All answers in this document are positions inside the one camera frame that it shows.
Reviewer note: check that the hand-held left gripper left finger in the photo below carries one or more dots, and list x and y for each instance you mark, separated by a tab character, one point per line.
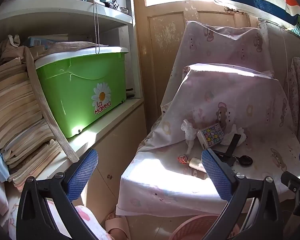
82	172

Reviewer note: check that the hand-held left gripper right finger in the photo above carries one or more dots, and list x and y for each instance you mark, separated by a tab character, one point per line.
216	175

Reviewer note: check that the small white bottle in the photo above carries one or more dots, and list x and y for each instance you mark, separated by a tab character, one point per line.
196	163

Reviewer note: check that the small colourful patterned box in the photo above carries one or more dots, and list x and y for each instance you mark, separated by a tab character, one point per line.
211	135

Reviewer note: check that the white shelf cabinet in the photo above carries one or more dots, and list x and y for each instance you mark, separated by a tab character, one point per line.
110	140

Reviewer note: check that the pink plastic basket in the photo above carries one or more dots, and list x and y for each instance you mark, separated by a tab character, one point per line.
190	227

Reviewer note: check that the pink slipper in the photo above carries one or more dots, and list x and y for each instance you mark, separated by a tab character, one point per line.
117	223

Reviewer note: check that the wood-grain strip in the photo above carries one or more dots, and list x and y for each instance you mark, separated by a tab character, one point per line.
43	105

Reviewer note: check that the green plastic storage box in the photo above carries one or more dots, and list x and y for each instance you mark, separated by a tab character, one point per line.
75	92

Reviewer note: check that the armchair with printed pink cover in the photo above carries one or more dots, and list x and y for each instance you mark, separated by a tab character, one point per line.
227	92

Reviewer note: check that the stack of yellowed books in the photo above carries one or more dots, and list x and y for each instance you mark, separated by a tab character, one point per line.
15	120

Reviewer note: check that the green checked cloth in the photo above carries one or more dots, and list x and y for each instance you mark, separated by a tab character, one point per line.
298	26

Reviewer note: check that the light blue booklet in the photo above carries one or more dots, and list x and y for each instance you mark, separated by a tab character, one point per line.
40	41

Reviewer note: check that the worn wooden door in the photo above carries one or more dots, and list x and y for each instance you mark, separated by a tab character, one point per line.
162	42

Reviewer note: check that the beige crumpled cloth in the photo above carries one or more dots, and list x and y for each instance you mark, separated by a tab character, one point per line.
7	50

